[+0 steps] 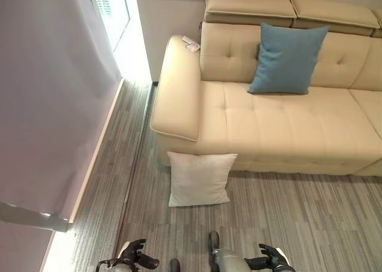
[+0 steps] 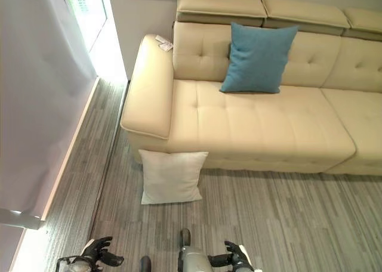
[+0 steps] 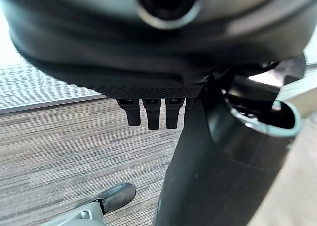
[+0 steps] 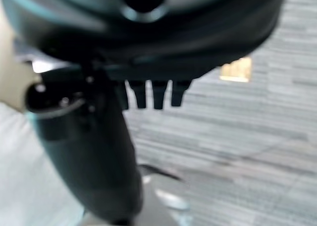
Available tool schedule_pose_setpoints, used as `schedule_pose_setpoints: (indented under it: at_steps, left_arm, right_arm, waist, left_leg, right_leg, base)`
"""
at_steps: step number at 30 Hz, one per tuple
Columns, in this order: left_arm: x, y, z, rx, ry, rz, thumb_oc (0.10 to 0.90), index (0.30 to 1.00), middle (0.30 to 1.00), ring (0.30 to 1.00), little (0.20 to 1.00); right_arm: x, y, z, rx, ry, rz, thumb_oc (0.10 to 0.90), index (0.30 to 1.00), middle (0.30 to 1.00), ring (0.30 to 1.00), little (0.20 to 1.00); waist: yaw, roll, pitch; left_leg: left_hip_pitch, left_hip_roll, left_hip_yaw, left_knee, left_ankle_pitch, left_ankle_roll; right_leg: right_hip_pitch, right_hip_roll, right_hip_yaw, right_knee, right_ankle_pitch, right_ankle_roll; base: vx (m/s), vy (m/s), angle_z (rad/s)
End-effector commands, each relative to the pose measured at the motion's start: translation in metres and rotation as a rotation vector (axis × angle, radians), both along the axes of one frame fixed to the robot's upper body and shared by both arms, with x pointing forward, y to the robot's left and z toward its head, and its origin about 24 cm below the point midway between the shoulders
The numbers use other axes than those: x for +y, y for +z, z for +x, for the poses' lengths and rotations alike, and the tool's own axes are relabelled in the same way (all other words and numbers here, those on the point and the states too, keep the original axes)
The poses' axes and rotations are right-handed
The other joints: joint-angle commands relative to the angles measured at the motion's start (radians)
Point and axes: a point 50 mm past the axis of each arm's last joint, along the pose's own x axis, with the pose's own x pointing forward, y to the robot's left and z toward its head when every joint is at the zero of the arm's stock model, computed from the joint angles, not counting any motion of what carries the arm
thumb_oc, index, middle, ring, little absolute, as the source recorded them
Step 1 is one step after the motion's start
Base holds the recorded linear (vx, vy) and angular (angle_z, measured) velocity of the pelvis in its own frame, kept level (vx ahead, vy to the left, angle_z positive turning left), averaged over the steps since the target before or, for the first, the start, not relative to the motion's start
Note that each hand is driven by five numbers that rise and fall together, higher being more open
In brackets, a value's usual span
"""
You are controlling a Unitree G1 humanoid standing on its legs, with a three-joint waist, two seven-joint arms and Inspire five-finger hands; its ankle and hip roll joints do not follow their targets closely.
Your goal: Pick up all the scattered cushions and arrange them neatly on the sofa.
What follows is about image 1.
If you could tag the beige sofa headrest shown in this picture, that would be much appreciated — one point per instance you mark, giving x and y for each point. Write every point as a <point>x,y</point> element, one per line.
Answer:
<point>334,15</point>
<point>249,6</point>

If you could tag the blue square cushion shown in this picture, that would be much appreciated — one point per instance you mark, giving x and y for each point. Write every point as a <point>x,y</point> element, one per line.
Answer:
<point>286,58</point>

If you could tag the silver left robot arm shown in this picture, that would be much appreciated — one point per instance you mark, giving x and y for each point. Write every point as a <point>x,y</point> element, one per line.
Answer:
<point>115,266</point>

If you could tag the dark robot foot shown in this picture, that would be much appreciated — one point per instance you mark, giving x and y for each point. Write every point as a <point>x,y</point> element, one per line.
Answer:
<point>175,266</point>

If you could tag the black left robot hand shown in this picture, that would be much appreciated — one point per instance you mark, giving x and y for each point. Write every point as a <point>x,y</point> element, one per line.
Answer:
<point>135,252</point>

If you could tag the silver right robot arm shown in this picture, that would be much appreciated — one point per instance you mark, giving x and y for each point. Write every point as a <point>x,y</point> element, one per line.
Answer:
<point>280,268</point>

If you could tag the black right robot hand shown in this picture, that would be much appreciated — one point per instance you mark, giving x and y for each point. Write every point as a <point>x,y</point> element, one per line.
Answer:
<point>270,255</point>

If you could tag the window with glass pane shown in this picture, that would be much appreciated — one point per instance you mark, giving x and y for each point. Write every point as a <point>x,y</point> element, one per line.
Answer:
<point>112,6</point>

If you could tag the white square cushion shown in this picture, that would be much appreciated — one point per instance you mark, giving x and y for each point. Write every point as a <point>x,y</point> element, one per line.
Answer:
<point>198,179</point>

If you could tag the beige leather sofa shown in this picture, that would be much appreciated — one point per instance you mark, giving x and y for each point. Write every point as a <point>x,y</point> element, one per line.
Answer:
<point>268,123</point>

